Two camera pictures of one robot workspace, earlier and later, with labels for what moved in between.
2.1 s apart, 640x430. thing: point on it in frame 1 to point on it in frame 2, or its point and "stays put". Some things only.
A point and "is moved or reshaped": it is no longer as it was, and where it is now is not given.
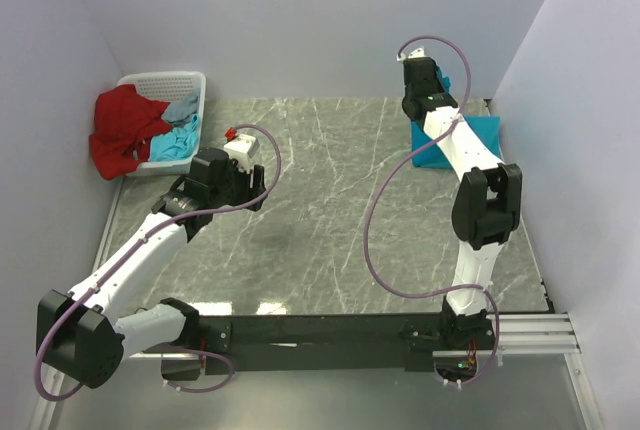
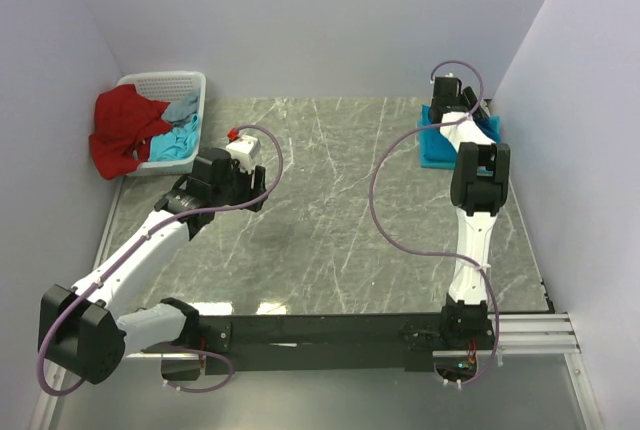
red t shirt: x=124 y=124 stays put
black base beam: x=310 y=343 stays put
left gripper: x=258 y=187 stays put
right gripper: x=439 y=85 to x=472 y=98
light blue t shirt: x=176 y=143 stays put
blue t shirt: x=445 y=80 is moved or reshaped
